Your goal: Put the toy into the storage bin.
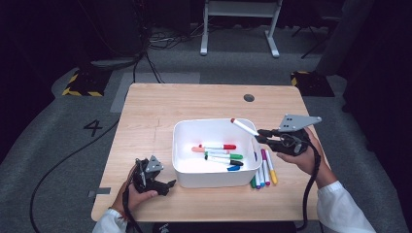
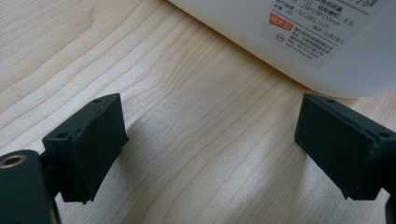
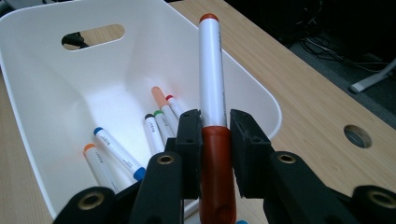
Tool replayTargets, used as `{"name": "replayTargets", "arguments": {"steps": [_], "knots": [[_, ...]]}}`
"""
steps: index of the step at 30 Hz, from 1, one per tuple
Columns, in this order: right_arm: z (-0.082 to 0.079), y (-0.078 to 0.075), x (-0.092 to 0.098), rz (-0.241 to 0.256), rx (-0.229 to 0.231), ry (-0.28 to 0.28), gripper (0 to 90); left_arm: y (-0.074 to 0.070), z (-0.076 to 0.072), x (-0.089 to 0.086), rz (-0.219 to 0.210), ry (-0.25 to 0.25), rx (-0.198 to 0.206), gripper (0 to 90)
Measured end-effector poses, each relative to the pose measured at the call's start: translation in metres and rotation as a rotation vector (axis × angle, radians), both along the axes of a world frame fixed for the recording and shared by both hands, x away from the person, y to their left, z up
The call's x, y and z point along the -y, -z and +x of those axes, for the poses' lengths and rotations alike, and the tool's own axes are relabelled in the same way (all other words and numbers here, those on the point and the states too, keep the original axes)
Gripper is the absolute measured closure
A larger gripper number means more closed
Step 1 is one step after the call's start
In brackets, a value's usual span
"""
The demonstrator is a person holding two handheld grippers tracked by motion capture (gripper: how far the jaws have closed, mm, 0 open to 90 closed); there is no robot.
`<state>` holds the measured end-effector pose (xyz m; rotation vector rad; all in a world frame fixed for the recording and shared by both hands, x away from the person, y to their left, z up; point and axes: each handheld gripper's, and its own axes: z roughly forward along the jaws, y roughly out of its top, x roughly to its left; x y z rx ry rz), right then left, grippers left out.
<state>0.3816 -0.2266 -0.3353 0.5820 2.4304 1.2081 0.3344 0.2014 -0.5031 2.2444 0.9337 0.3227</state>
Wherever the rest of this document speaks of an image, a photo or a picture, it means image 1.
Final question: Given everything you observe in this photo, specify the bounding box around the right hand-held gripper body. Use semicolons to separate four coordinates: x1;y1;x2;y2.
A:
271;114;323;157

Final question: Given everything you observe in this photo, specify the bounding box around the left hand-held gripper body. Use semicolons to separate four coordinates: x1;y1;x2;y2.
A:
133;154;165;194

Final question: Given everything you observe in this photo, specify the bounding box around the brown capped marker pen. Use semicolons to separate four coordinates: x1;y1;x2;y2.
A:
230;117;260;137

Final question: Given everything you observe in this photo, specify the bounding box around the black capped marker pen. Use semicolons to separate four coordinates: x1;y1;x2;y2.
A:
204;155;245;167

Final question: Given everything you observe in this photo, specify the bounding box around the red capped marker pen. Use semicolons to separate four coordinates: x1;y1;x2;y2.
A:
198;144;237;150

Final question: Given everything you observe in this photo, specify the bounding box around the yellow capped marker pen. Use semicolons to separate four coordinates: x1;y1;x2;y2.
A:
265;149;279;185

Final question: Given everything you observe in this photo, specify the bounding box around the light blue capped marker pen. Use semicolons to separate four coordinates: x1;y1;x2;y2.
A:
257;164;266;188

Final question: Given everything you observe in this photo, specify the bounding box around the peach capped marker pen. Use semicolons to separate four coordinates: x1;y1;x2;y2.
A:
190;146;229;153

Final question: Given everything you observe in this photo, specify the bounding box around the white plastic box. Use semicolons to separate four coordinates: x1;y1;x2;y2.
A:
171;117;262;188

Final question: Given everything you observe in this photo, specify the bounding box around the person's left hand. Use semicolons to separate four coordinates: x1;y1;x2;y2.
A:
113;164;159;213

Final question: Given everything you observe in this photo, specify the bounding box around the person's right hand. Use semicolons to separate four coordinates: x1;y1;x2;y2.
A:
276;128;336;189

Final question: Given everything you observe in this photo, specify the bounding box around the grey tape piece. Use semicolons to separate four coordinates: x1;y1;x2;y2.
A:
87;186;112;198

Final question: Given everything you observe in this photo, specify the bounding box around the yellow black striped floor pad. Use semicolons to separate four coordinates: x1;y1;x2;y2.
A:
290;71;336;98
61;69;113;97

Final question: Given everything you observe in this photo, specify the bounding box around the grey curtain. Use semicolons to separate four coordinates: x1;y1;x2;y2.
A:
315;0;377;77

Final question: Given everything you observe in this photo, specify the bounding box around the grey round stand base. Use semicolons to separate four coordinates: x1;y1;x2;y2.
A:
90;56;140;71

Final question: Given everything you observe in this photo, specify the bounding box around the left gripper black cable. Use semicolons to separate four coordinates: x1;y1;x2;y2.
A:
121;185;145;233

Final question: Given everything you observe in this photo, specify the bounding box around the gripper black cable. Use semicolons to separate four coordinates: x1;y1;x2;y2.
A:
121;185;145;233
295;140;323;231

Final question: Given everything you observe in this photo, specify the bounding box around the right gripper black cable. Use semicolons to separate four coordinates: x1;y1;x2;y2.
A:
295;140;323;231

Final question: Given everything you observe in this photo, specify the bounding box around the long black floor cable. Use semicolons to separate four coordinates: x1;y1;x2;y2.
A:
29;117;121;233

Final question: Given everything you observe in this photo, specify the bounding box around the short black floor cable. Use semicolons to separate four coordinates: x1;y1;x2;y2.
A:
144;51;163;84

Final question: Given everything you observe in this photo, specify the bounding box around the white desk frame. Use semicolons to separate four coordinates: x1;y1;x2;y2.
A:
199;0;284;59

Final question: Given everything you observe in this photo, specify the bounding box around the tangle of black cables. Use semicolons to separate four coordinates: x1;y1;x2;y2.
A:
147;27;208;51

